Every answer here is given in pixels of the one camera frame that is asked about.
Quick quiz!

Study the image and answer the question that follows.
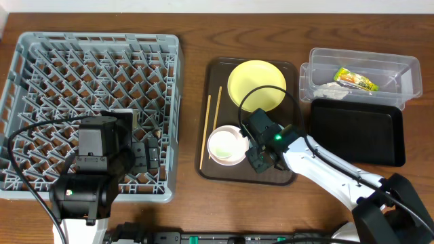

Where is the green orange snack wrapper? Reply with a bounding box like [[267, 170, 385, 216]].
[[334, 67, 378, 92]]

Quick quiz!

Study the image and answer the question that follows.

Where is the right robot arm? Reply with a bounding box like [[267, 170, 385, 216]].
[[238, 108, 433, 243]]

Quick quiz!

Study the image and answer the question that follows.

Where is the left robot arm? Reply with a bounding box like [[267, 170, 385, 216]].
[[50, 113, 160, 243]]

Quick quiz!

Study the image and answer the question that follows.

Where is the grey plastic dishwasher rack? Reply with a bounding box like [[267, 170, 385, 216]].
[[1, 32, 184, 203]]

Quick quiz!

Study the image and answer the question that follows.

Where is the pink white bowl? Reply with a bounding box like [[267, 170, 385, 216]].
[[207, 125, 250, 166]]

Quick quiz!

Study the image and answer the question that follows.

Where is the dark brown serving tray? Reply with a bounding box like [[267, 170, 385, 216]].
[[195, 58, 297, 186]]

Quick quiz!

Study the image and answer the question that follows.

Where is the right wooden chopstick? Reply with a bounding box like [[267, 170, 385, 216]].
[[207, 86, 222, 139]]

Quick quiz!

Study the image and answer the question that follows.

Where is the wooden chopstick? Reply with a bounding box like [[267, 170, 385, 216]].
[[207, 86, 222, 139], [199, 94, 212, 170]]

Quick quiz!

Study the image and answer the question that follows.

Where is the yellow round plate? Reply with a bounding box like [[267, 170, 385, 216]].
[[227, 60, 286, 112]]

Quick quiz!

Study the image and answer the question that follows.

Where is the left wooden chopstick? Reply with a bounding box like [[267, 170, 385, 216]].
[[199, 94, 212, 170]]

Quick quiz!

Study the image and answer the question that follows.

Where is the crumpled white tissue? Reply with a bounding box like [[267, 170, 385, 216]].
[[313, 82, 349, 100]]

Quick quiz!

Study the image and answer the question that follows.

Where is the clear plastic bin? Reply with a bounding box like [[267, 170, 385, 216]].
[[299, 47, 422, 110]]

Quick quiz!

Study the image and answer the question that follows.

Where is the black rectangular tray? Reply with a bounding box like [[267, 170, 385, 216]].
[[310, 99, 406, 167]]

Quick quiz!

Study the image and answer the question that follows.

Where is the black rail with green clips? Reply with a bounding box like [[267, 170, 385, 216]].
[[102, 222, 330, 244]]

